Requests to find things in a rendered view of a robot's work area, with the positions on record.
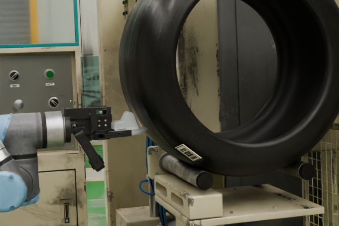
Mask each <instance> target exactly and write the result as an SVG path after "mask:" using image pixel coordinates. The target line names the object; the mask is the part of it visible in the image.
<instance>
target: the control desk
mask: <svg viewBox="0 0 339 226"><path fill-rule="evenodd" d="M81 107H83V101H82V80H81V59H80V47H79V46H55V47H22V48H0V115H8V114H11V113H12V114H24V113H34V112H48V111H61V112H62V113H63V115H64V108H81ZM37 156H38V175H39V187H40V194H39V200H38V201H37V202H36V203H33V204H31V205H28V206H22V207H19V208H17V209H15V210H12V211H10V212H0V226H88V209H87V188H86V166H85V153H84V152H83V149H82V148H81V146H80V145H79V143H78V141H77V140H76V138H75V136H74V135H73V134H71V142H70V143H65V144H64V146H63V147H56V148H44V149H37Z"/></svg>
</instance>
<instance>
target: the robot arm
mask: <svg viewBox="0 0 339 226"><path fill-rule="evenodd" d="M111 122H112V114H111V107H108V106H106V105H103V106H87V107H81V108H64V115H63V113H62V112H61V111H48V112H34V113H24V114H12V113H11V114H8V115H0V212H10V211H12V210H15V209H17V208H19V207H22V206H28V205H31V204H33V203H36V202H37V201H38V200H39V194H40V187H39V175H38V156H37V149H44V148H56V147H63V146H64V144H65V143H70V142H71V134H73V135H74V136H75V138H76V140H77V141H78V143H79V145H80V146H81V148H82V149H83V151H84V153H85V154H86V156H87V158H88V159H89V161H88V162H89V165H90V166H91V167H92V168H93V170H96V171H97V172H98V171H100V170H102V169H103V168H105V166H104V161H103V158H102V157H101V156H100V155H98V154H97V152H96V151H95V149H94V148H93V146H92V144H91V143H90V141H91V140H106V139H111V138H118V137H128V136H134V135H140V134H143V133H144V132H146V131H147V130H148V128H138V126H137V122H136V119H135V116H134V114H133V113H132V112H129V111H126V112H124V113H123V115H122V117H121V119H120V120H118V121H113V122H112V123H111ZM73 124H76V126H73V127H72V125H73Z"/></svg>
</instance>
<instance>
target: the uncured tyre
mask: <svg viewBox="0 0 339 226"><path fill-rule="evenodd" d="M199 1H200V0H137V1H136V3H135V5H134V6H133V8H132V10H131V12H130V14H129V16H128V18H127V21H126V23H125V26H124V30H123V33H122V37H121V43H120V50H119V74H120V81H121V87H122V91H123V94H124V97H125V100H126V103H127V105H128V108H129V110H130V112H132V113H133V114H134V116H135V119H136V122H137V124H138V125H139V127H140V128H148V130H147V131H146V132H145V134H146V135H147V136H148V137H149V138H150V139H151V140H152V141H153V142H154V143H155V144H156V145H157V146H159V147H160V148H161V149H163V150H164V151H166V152H167V153H169V154H170V155H172V156H174V157H176V158H178V159H180V160H182V161H184V162H187V163H189V164H191V165H193V166H195V167H197V168H200V169H202V170H204V171H207V172H210V173H214V174H218V175H223V176H232V177H246V176H255V175H260V174H264V173H268V172H271V171H274V170H277V169H279V168H282V167H284V166H287V165H289V164H291V163H292V162H294V161H296V160H298V159H299V158H301V157H302V156H304V155H305V154H306V153H307V152H309V151H310V150H311V149H312V148H313V147H314V146H315V145H316V144H317V143H318V142H319V141H320V140H321V139H322V138H323V137H324V135H325V134H326V133H327V132H328V130H329V129H330V127H331V126H332V124H333V122H334V121H335V119H336V117H337V115H338V113H339V8H338V6H337V4H336V2H335V0H241V1H243V2H245V3H246V4H248V5H249V6H250V7H252V8H253V9H254V10H255V11H256V12H257V13H258V14H259V15H260V16H261V18H262V19H263V20H264V22H265V23H266V25H267V26H268V28H269V29H270V32H271V34H272V37H273V40H274V43H275V47H276V52H277V74H276V79H275V83H274V87H273V89H272V92H271V94H270V96H269V98H268V100H267V102H266V103H265V105H264V106H263V107H262V109H261V110H260V111H259V112H258V113H257V114H256V115H255V116H254V117H253V118H251V119H250V120H249V121H247V122H246V123H244V124H242V125H240V126H238V127H236V128H234V129H231V130H228V131H224V132H216V133H214V132H212V131H211V130H209V129H208V128H207V127H205V126H204V125H203V124H202V123H201V122H200V121H199V120H198V119H197V118H196V116H195V115H194V114H193V113H192V111H191V110H190V108H189V107H188V105H187V103H186V101H185V99H184V97H183V94H182V92H181V89H180V86H179V82H178V77H177V68H176V53H177V45H178V40H179V37H180V33H181V30H182V27H183V25H184V23H185V21H186V19H187V17H188V15H189V14H190V12H191V11H192V9H193V8H194V7H195V6H196V4H197V3H198V2H199ZM182 144H184V145H185V146H187V147H188V148H189V149H191V150H192V151H193V152H195V153H196V154H197V155H199V156H200V157H201V159H199V160H196V161H192V160H191V159H189V158H188V157H186V156H185V155H183V154H182V153H181V152H179V151H178V150H177V149H175V147H177V146H180V145H182Z"/></svg>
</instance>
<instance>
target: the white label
mask: <svg viewBox="0 0 339 226"><path fill-rule="evenodd" d="M175 149H177V150H178V151H179V152H181V153H182V154H183V155H185V156H186V157H188V158H189V159H191V160H192V161H196V160H199V159H201V157H200V156H199V155H197V154H196V153H195V152H193V151H192V150H191V149H189V148H188V147H187V146H185V145H184V144H182V145H180V146H177V147H175Z"/></svg>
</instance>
